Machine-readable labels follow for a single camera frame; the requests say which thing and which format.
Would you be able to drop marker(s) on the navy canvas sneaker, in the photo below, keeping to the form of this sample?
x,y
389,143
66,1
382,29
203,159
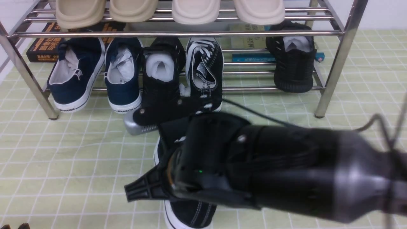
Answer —
x,y
122,67
80,61

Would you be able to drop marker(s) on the tan slipper, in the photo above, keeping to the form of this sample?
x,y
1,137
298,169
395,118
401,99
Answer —
x,y
73,14
132,10

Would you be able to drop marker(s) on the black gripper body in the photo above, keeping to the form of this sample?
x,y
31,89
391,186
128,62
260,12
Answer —
x,y
214,163

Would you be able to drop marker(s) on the navy canvas sneaker, outer left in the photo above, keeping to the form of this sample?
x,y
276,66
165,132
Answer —
x,y
80,61

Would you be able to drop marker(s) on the tan slipper, far left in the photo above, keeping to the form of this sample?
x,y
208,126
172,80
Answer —
x,y
73,14

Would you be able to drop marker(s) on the black and orange book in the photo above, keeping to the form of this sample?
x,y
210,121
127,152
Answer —
x,y
45,49

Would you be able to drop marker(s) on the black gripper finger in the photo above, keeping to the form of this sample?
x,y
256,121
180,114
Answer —
x,y
153,185

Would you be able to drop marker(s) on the black knit sneaker, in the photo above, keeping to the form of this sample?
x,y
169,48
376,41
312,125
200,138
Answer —
x,y
163,62
294,57

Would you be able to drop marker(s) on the cream slipper, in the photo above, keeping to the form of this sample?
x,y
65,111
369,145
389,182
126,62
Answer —
x,y
195,12
260,12

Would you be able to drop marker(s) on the black knit sneaker, right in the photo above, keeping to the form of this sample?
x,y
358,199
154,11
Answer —
x,y
294,57

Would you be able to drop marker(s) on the navy canvas sneaker, inner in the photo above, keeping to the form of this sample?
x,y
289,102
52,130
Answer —
x,y
122,67

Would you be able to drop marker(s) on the cream slipper, far right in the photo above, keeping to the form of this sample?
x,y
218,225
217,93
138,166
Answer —
x,y
260,12

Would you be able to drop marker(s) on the stainless steel shoe rack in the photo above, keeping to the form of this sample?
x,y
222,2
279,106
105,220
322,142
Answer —
x,y
44,11

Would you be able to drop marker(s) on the black knit sneaker, left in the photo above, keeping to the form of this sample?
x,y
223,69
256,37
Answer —
x,y
163,62

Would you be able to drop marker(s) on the black canvas sneaker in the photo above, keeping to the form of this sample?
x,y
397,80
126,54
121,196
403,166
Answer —
x,y
188,214
204,71

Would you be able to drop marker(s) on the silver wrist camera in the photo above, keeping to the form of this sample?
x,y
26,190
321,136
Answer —
x,y
135,129

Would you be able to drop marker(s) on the teal book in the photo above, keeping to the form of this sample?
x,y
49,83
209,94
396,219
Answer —
x,y
253,57

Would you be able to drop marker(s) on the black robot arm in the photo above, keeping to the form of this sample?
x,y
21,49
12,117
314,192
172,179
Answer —
x,y
325,173

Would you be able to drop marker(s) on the pale green book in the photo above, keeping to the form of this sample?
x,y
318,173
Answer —
x,y
258,42

